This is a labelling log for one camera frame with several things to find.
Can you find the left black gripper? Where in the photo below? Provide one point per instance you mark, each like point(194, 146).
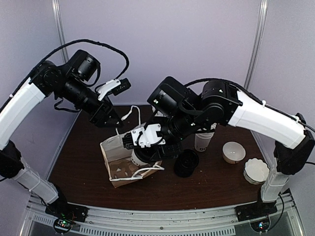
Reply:
point(99, 121)

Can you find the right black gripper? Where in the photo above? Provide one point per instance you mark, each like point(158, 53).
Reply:
point(170, 153)

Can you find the white paper coffee cup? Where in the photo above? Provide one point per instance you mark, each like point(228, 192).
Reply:
point(136, 161)

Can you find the cardboard cup carrier tray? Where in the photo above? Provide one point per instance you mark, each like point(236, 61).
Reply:
point(121, 168)

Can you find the brown paper bag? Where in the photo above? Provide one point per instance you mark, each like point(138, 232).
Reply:
point(112, 150)

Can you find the black cup lid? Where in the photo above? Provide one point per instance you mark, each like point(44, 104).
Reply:
point(147, 155)

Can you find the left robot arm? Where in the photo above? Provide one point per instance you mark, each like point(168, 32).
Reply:
point(67, 82)

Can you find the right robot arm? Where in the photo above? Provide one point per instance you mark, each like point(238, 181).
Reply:
point(227, 103)

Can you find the stack of black lids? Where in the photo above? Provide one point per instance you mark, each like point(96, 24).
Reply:
point(186, 163)

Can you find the stack of white paper cups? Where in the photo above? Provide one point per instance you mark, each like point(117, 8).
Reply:
point(202, 141)

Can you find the white round bowl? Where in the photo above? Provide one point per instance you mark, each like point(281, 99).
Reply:
point(233, 152)

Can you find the white scalloped bowl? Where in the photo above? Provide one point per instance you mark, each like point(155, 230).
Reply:
point(256, 171)

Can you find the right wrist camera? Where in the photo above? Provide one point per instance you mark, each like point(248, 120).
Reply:
point(143, 137)

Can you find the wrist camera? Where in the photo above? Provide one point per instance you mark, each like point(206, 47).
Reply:
point(143, 137)
point(114, 87)

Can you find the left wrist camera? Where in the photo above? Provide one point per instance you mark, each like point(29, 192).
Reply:
point(114, 87)

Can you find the aluminium front rail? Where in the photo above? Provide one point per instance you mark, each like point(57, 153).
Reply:
point(218, 221)

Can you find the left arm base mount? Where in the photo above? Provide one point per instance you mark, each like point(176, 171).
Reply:
point(68, 216)

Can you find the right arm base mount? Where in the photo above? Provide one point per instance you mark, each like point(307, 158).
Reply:
point(258, 215)

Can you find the left metal wall post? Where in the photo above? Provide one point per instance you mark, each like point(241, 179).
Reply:
point(59, 26)

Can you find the metal wall post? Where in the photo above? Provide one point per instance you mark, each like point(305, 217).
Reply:
point(59, 26)
point(260, 27)

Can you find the right metal wall post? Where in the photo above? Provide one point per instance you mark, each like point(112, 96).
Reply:
point(260, 27)

